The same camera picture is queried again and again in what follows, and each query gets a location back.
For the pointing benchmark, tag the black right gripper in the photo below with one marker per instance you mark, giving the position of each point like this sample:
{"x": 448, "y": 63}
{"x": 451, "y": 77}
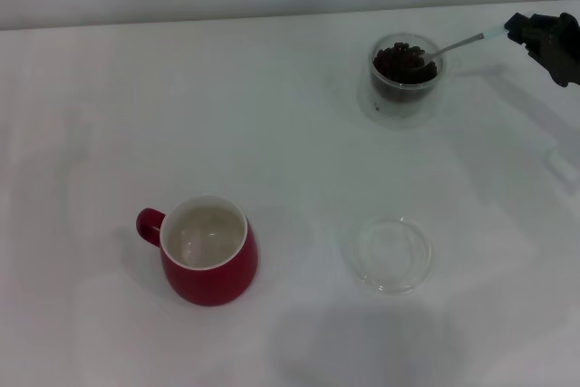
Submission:
{"x": 559, "y": 54}

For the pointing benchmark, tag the red ceramic mug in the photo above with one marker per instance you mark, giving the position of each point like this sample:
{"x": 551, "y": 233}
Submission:
{"x": 213, "y": 285}

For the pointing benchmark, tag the coffee beans pile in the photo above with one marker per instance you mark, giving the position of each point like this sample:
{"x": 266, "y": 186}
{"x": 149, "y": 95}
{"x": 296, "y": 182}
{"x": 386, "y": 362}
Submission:
{"x": 394, "y": 65}

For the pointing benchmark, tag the clear glass cup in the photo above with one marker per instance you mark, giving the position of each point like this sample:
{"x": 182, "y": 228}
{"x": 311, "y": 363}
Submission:
{"x": 376, "y": 88}

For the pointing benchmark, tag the clear glass saucer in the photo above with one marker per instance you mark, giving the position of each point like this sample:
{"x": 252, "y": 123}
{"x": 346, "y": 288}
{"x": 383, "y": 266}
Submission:
{"x": 394, "y": 283}
{"x": 394, "y": 117}

